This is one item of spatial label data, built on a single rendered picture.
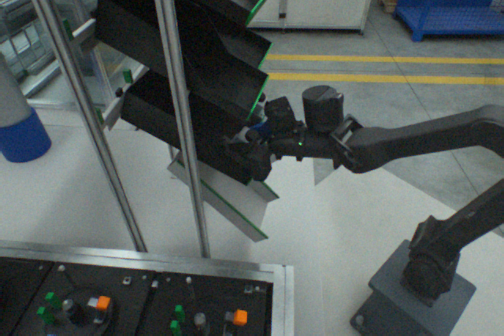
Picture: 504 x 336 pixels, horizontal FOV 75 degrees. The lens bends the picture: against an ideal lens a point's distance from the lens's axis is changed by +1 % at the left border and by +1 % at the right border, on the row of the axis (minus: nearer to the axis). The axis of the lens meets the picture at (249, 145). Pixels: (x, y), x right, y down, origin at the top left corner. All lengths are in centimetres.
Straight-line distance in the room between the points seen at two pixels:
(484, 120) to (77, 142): 128
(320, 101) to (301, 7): 392
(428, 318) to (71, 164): 115
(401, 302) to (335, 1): 402
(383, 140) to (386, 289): 32
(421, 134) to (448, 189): 211
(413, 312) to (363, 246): 33
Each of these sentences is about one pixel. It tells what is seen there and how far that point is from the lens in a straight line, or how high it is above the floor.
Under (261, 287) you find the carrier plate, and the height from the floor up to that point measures 97.
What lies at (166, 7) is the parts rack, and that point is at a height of 153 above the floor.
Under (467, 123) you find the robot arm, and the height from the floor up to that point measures 143.
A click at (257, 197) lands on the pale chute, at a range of 86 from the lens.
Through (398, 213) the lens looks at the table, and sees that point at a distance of 113.
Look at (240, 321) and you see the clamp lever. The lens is 65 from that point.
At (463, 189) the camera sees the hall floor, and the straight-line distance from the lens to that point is 267.
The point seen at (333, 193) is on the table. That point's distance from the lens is 112.
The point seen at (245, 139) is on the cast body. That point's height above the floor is 126.
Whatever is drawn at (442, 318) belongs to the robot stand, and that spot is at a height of 106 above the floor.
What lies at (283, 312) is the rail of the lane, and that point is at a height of 95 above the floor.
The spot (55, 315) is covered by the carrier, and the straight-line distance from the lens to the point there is 84.
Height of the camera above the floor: 168
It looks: 41 degrees down
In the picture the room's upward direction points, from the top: straight up
